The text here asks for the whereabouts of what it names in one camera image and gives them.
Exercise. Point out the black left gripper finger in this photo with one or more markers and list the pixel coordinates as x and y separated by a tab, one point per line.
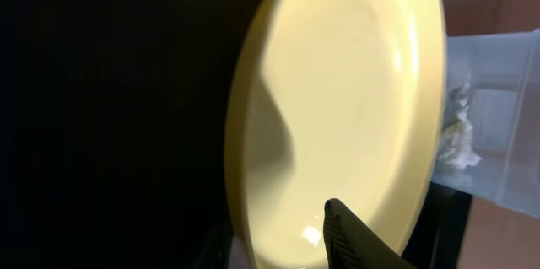
350	244

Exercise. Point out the white tissue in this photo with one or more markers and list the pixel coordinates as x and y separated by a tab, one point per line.
455	149

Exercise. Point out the yellow plate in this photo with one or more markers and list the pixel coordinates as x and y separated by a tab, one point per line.
333	99

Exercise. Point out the black waste tray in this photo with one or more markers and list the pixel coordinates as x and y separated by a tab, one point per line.
438	234

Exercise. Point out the clear plastic bin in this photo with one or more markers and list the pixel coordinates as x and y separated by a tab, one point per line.
503	73

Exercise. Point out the dark brown serving tray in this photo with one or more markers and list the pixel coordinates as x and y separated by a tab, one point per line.
112	131

